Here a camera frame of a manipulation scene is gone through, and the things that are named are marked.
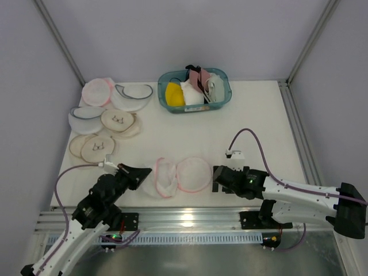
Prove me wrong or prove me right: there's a pink-trimmed mesh laundry bag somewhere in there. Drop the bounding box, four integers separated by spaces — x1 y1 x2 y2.
141 157 212 199

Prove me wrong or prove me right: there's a pale grey bra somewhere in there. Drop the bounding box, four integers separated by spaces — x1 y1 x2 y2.
205 73 225 104

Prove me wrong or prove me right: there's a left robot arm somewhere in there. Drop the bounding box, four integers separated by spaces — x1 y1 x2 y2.
21 160 152 275

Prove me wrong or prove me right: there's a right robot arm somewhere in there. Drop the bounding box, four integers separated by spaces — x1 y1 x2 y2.
213 166 367 239

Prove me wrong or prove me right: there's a beige laundry bag lower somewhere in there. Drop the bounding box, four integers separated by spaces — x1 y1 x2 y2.
68 134 117 165

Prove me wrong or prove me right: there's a beige laundry bag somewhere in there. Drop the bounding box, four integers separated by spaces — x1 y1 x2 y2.
100 109 142 140
68 134 117 165

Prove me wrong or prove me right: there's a beige laundry bag upper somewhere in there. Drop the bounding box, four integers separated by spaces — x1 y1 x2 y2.
100 109 142 140

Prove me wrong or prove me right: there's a grey-trimmed folded laundry bag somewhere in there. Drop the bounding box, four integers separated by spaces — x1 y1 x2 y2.
68 106 106 135

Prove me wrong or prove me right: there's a grey-trimmed open laundry bag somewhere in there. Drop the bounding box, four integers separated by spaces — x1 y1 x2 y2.
110 83 154 112

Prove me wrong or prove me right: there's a white bra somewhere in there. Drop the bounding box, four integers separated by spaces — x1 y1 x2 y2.
180 80 204 105

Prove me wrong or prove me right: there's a pink-trimmed laundry bag stack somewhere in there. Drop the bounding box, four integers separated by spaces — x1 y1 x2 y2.
81 78 115 107

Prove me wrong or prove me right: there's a yellow bra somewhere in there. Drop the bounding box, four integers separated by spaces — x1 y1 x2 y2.
165 82 185 107

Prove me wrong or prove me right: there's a pink and black bra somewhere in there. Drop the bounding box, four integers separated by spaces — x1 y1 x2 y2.
185 64 211 95

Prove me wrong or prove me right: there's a teal plastic basket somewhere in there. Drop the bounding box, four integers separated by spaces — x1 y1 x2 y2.
158 68 232 114

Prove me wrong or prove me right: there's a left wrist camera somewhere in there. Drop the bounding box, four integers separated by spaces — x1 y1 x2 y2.
98 154 118 175

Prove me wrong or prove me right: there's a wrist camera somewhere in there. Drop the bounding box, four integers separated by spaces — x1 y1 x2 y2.
225 150 245 171
98 154 118 175

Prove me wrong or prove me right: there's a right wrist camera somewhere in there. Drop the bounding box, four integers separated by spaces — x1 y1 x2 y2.
225 150 245 171

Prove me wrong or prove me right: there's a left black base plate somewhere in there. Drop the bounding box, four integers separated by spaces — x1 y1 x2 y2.
109 213 139 232

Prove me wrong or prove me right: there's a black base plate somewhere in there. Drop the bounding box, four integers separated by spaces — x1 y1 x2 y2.
239 210 293 230
109 213 139 232

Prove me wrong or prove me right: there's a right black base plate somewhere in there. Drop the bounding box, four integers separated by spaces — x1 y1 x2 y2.
239 210 293 230

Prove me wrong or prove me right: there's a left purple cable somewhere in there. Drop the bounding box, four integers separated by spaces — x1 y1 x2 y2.
34 163 141 274

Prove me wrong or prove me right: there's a slotted cable duct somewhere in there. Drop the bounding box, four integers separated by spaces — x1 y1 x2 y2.
45 232 264 246

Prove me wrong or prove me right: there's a right aluminium side rail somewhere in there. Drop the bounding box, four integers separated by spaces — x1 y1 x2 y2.
278 80 325 186

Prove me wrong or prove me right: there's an aluminium front rail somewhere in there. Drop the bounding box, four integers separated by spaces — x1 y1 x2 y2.
34 207 333 233

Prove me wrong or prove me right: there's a left aluminium corner post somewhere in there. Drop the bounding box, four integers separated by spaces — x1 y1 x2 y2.
32 0 86 86

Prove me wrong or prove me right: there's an aluminium corner post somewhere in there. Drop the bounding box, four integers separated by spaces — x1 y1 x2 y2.
32 0 86 86
286 0 340 86

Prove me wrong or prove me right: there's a right aluminium corner post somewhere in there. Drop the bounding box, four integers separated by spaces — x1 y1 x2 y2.
286 0 340 86

